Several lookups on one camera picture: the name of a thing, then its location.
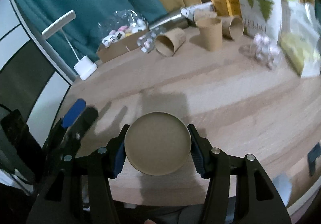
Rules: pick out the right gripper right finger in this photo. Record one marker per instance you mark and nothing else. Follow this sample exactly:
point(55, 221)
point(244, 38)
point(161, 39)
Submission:
point(257, 199)

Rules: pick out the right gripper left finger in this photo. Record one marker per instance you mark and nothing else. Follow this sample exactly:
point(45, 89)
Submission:
point(78, 190)

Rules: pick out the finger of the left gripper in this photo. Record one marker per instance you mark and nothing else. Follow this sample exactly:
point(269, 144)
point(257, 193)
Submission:
point(64, 141)
point(73, 113)

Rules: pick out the patterned brown paper cup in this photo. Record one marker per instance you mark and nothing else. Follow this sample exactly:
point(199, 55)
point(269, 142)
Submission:
point(157, 144)

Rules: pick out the brown cup lying left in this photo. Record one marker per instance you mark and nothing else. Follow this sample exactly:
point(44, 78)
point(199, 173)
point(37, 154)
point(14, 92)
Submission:
point(167, 44)

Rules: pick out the brown cup lying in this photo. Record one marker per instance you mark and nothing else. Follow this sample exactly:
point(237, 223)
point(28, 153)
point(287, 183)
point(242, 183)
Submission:
point(232, 27)
point(167, 44)

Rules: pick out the upright plain brown cup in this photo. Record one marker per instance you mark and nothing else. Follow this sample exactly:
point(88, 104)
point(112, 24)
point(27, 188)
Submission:
point(210, 33)

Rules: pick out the brown cup at back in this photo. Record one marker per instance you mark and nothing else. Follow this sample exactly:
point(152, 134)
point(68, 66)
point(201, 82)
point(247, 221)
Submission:
point(203, 14)

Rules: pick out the brown cup lying behind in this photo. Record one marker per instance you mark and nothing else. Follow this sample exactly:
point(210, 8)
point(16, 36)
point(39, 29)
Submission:
point(232, 27)

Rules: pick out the white paper cup pack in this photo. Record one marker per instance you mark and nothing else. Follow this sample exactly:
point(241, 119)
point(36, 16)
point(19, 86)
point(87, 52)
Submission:
point(262, 16)

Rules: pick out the white desk lamp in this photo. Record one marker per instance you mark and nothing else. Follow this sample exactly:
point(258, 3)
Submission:
point(84, 66)

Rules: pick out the brown cardboard box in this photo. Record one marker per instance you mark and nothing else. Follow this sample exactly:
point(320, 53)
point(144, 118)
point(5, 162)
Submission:
point(119, 48)

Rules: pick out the dark blue slippers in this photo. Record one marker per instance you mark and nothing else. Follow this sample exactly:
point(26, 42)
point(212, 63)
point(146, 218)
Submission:
point(313, 154)

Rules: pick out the small clear packet left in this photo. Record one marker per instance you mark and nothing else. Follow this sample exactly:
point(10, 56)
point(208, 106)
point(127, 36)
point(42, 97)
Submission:
point(147, 41)

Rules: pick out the clear bag of toys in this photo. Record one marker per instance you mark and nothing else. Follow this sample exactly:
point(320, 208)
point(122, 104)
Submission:
point(119, 25)

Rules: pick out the steel thermos bottle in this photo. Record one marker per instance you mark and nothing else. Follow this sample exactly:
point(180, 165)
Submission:
point(170, 21)

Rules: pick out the yellow tissue pack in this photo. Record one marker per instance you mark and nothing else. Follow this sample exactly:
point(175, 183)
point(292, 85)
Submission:
point(302, 52)

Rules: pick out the white plastic bag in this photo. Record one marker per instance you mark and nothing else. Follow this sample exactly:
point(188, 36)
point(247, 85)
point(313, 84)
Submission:
point(304, 21)

